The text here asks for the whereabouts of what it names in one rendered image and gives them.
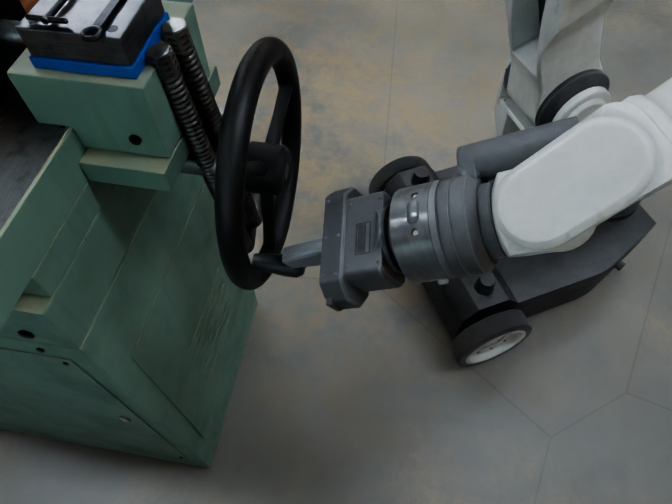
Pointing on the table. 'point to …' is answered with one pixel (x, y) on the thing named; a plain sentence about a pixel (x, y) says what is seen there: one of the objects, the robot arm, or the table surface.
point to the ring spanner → (100, 22)
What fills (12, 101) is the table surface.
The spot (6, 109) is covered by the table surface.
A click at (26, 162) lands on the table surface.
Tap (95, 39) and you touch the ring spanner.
